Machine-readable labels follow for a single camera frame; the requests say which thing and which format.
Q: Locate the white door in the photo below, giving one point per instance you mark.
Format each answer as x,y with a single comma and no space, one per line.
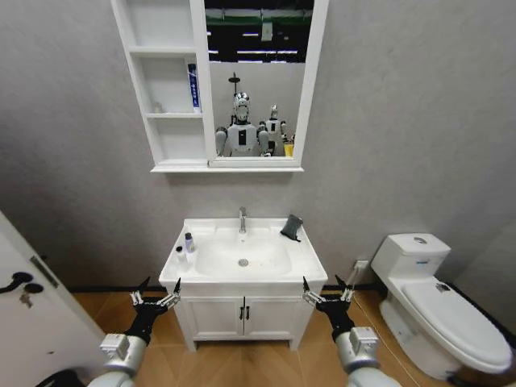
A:
36,334

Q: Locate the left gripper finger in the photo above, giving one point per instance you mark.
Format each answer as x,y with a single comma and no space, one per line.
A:
172,298
138,295

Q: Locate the keys in door lock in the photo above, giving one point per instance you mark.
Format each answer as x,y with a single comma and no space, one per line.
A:
27,299

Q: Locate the blue white toothpaste tube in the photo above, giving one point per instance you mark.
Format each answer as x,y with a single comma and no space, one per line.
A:
193,86

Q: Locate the white vanity cabinet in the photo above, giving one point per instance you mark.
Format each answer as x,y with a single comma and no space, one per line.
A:
217,318

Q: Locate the chrome faucet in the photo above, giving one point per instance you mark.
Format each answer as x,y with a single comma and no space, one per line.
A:
242,219

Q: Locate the dark sticker on toilet lid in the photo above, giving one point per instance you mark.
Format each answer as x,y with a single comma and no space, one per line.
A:
443,287

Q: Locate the metal sink drain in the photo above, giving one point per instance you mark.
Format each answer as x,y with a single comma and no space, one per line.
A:
242,262

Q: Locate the white wall cabinet with shelves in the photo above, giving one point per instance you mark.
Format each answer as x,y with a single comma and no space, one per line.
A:
169,137

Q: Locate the white toilet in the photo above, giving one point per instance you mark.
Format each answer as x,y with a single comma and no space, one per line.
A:
435,314

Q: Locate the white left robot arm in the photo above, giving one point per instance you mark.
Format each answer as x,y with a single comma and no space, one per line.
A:
121,363

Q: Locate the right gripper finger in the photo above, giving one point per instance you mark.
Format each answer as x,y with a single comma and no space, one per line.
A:
312,298
348,294

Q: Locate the grey folded towel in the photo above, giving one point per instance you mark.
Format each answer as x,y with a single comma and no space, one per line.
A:
291,227

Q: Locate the white facial cleanser tube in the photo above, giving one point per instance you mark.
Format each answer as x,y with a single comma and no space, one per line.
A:
182,260

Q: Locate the chrome toilet flush button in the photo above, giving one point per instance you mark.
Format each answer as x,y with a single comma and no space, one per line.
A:
420,240

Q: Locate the metal door latch plate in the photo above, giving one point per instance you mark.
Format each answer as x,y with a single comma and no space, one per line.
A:
43,271

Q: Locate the white-framed mirror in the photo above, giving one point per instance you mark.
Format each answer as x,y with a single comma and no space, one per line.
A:
258,92

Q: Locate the white ceramic washbasin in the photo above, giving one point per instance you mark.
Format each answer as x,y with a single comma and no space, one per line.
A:
242,252

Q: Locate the white purple shampoo bottle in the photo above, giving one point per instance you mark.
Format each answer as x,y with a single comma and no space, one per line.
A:
189,243

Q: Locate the white wall socket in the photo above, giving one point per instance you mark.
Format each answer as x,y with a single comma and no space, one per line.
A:
361,265

